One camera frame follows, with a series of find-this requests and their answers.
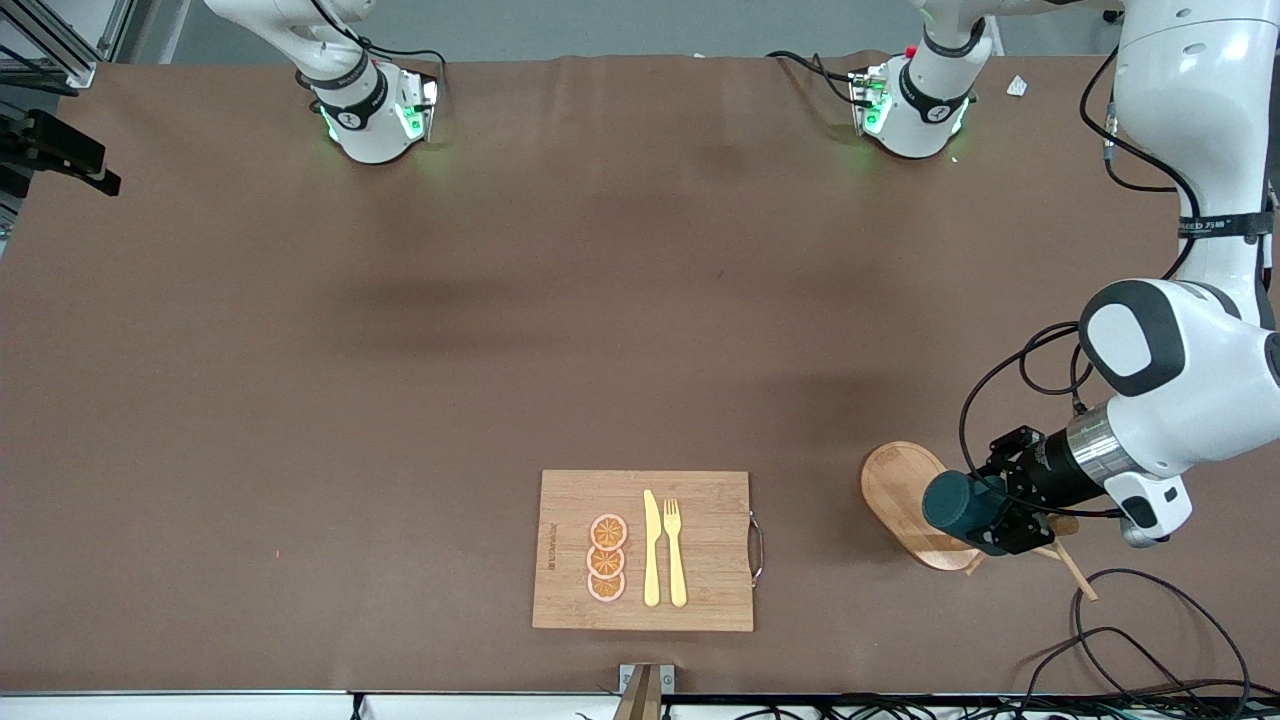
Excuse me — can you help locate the dark teal cup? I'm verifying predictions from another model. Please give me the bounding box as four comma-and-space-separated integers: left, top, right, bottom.
921, 470, 1009, 533

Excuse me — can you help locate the brown table cover sheet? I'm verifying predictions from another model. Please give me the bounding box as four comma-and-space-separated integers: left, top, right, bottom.
0, 55, 1280, 696

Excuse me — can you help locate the wooden mug tree stand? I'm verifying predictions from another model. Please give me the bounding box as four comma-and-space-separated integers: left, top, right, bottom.
860, 441, 1101, 602

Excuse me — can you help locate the white table edge rail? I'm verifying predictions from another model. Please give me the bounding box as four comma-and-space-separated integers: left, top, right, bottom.
0, 688, 1280, 720

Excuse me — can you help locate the metal bracket with wooden post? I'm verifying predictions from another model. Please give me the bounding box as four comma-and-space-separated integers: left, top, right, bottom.
618, 662, 677, 720

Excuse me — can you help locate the black base cable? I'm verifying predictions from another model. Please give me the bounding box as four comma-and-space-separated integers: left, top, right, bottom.
768, 50, 861, 106

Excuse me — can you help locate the yellow plastic knife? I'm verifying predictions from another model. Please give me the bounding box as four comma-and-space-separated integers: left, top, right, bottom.
643, 489, 662, 608

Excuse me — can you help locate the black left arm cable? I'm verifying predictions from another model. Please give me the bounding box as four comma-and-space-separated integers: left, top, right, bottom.
958, 45, 1201, 521

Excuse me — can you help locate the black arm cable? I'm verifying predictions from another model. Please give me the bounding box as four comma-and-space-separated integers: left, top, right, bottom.
305, 0, 448, 76
958, 45, 1201, 521

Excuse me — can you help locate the black cable small loop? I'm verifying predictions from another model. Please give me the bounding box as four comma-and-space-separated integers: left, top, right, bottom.
1020, 625, 1216, 701

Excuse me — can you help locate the yellow plastic fork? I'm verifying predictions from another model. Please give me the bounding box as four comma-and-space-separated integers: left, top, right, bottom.
663, 498, 689, 609

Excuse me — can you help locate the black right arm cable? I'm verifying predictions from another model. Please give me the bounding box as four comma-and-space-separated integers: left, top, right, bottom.
305, 0, 448, 76

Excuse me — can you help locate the grey connector box green light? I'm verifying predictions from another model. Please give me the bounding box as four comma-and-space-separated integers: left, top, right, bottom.
398, 72, 441, 141
850, 66, 891, 136

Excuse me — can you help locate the bamboo cutting board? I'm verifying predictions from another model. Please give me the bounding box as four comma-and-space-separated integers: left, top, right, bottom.
531, 470, 766, 633

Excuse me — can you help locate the aluminium frame profile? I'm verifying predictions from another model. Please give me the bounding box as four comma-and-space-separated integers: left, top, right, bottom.
0, 0, 136, 96

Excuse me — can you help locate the black cable large loop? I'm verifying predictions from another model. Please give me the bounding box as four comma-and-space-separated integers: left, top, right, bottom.
1072, 568, 1253, 701

